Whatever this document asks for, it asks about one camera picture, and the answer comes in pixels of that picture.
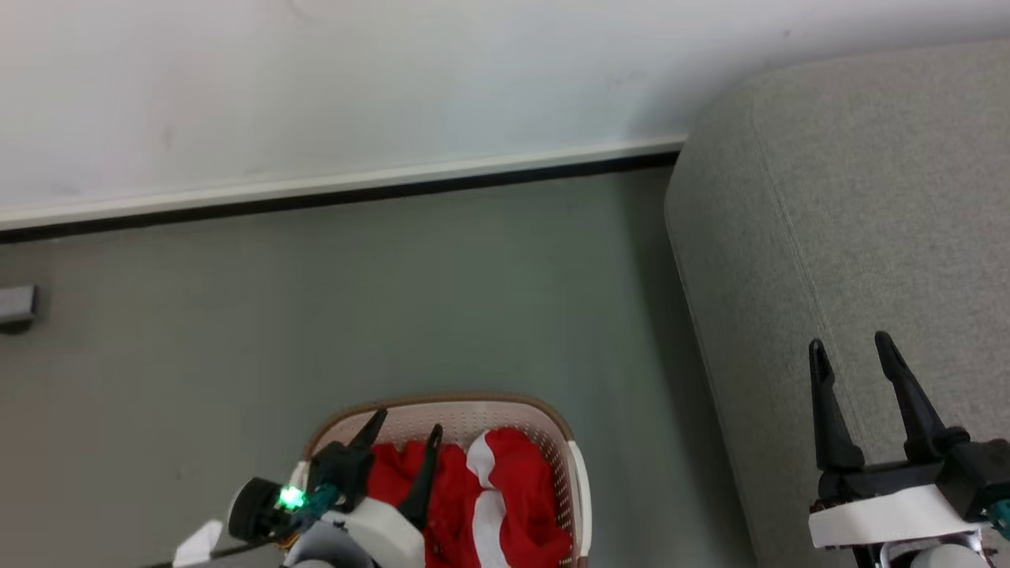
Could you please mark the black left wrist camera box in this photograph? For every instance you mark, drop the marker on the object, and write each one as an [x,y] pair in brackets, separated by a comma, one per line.
[256,509]

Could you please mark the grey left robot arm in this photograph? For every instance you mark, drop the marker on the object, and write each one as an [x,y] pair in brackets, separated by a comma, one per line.
[331,551]

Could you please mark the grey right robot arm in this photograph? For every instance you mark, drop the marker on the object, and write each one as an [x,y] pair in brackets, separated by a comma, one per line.
[939,556]

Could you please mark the red and white clothing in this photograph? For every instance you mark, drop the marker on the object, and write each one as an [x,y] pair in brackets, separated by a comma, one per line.
[521,489]

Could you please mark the small grey floor block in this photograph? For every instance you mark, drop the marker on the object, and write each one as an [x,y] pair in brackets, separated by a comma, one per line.
[16,306]

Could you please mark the grey fabric sofa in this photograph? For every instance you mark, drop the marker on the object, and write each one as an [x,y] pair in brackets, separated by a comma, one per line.
[868,197]

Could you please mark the cream perforated laundry basket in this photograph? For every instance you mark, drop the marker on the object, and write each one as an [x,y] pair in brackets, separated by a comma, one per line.
[489,414]

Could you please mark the teal left camera connector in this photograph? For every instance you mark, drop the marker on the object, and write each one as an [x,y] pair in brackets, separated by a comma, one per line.
[319,501]

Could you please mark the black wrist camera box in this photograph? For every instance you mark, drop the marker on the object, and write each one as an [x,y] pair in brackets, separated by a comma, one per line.
[256,509]
[982,473]

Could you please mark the teal camera connector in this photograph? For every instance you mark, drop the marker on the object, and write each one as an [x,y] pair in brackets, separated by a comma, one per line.
[1000,517]
[319,501]

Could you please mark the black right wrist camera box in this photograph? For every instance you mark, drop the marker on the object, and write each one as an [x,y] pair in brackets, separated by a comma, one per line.
[982,473]

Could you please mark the white and black baseboard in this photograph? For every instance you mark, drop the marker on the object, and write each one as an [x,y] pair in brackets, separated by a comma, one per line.
[316,189]

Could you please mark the teal right camera connector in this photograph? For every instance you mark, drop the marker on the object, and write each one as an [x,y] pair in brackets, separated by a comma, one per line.
[1000,517]

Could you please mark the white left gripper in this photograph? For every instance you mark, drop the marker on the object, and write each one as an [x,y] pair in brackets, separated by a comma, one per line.
[383,528]

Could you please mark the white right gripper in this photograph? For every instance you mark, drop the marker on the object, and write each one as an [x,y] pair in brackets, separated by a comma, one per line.
[884,517]

